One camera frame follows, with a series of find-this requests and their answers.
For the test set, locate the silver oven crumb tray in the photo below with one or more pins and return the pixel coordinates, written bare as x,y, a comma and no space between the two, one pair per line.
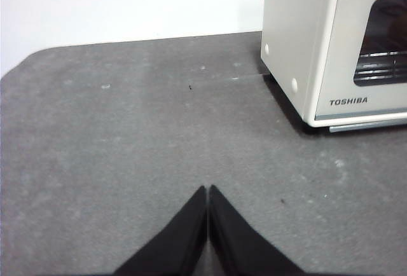
365,127

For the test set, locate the white Toshiba toaster oven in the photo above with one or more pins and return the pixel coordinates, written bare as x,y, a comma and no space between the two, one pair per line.
292,18

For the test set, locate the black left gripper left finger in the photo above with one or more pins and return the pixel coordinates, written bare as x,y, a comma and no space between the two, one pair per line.
184,241

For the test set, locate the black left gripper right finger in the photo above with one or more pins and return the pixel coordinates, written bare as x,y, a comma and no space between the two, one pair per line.
235,244

